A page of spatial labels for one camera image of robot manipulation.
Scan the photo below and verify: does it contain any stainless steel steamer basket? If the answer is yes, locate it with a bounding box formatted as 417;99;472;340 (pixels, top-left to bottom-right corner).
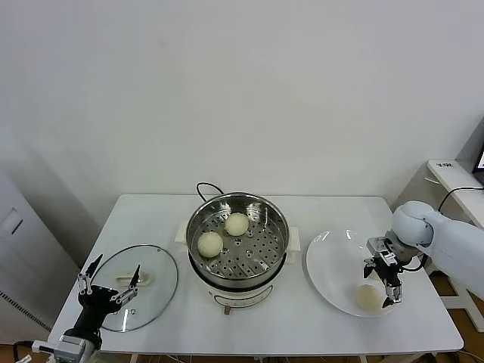
186;192;290;283

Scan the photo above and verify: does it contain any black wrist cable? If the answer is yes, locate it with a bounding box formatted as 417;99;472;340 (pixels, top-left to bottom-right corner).
400;252;429;274
12;341;37;360

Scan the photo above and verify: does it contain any large white plate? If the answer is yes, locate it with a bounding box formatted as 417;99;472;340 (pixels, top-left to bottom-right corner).
305;228;405;318

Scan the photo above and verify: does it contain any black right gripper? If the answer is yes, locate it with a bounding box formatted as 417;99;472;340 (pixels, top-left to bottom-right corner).
362;257;405;308

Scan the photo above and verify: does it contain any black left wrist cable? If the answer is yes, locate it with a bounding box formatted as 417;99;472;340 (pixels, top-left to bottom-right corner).
12;341;37;360

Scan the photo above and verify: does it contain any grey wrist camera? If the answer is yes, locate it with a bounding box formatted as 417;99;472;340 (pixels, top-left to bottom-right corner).
366;236;397;262
32;332;90;362

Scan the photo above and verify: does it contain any white side desk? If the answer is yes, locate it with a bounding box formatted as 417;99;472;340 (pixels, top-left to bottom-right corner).
426;158;484;326

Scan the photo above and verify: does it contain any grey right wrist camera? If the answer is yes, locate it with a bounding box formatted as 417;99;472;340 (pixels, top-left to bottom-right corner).
366;236;397;262

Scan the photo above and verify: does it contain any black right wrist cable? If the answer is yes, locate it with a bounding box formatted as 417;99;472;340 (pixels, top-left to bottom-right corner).
400;252;429;274

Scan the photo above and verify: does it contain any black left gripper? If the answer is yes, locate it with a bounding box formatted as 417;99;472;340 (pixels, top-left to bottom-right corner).
73;253;141;338

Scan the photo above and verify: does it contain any thin black hub cable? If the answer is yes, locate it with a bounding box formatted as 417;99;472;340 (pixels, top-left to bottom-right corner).
438;185;484;213

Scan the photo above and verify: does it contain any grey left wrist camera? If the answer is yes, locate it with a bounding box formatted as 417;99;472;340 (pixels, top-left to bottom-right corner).
32;332;90;362

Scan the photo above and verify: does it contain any glass lid white handle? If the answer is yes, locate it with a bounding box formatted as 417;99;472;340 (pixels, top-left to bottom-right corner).
92;244;178;333

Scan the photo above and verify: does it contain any steel steamer pot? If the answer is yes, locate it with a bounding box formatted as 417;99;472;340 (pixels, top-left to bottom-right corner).
174;221;303;315

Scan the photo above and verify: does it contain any black cooker power cord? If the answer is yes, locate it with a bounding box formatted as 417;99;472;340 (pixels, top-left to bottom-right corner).
195;181;228;203

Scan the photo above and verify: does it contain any black laptop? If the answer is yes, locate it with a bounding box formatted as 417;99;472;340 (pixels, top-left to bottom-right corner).
472;141;484;186

